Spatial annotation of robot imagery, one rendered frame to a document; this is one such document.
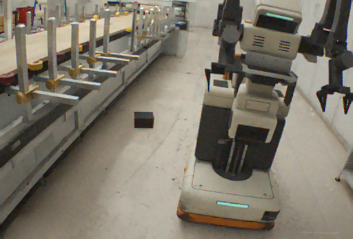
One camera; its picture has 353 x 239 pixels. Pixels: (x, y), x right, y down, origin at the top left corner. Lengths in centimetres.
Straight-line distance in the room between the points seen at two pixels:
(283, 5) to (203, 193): 107
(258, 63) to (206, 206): 86
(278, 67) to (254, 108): 24
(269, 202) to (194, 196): 44
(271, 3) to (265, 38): 17
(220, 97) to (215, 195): 58
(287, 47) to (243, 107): 36
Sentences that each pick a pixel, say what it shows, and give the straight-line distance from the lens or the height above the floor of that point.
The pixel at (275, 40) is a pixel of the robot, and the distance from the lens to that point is 121.
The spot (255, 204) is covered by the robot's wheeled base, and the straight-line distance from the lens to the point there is 157.
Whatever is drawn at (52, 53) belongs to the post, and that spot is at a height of 98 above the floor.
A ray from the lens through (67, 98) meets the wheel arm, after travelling 116.
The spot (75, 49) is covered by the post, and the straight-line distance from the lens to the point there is 161.
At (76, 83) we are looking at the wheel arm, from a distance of 141.
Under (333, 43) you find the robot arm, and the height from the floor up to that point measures 123.
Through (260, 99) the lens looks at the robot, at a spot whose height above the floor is 88.
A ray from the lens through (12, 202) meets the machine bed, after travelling 170.
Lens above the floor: 128
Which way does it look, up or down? 23 degrees down
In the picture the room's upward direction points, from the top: 7 degrees clockwise
